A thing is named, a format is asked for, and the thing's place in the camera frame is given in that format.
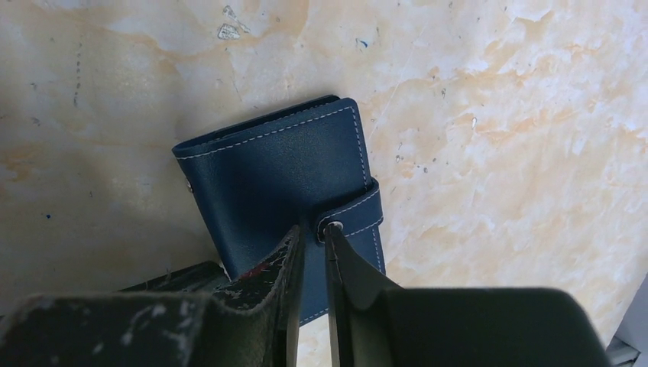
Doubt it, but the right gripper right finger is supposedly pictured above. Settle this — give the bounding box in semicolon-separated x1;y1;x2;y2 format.
323;223;610;366

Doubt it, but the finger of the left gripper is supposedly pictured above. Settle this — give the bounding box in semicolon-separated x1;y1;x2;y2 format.
123;261;230;292

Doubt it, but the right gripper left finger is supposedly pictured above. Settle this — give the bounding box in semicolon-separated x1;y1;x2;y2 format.
1;226;304;366

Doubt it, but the navy leather card holder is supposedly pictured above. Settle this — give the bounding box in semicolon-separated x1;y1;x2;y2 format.
172;95;385;324

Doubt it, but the aluminium frame post right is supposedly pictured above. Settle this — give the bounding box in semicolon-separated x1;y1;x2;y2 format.
606;277;647;367

